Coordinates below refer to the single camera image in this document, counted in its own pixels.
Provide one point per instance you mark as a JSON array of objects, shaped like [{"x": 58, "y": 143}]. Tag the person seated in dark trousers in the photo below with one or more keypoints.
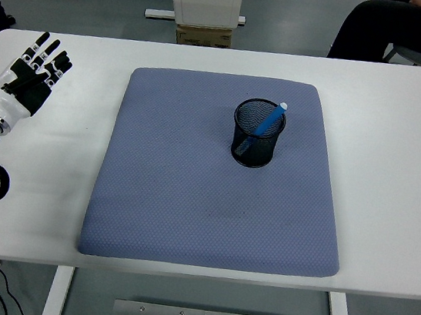
[{"x": 367, "y": 26}]

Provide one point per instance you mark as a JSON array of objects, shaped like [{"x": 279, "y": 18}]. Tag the white stand base bar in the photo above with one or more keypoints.
[{"x": 159, "y": 13}]

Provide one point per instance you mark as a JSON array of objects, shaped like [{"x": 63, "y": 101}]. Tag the blue marker pen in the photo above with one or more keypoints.
[{"x": 271, "y": 121}]

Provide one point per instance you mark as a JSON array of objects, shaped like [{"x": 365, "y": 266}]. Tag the black mesh pen holder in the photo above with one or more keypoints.
[{"x": 257, "y": 156}]

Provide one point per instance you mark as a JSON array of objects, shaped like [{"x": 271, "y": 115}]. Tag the blue textured mat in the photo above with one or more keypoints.
[{"x": 189, "y": 201}]

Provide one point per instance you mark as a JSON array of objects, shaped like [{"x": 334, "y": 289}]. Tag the brown cardboard box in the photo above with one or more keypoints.
[{"x": 203, "y": 36}]

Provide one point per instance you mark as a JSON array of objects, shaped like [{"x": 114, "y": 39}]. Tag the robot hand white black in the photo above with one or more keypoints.
[{"x": 9, "y": 105}]

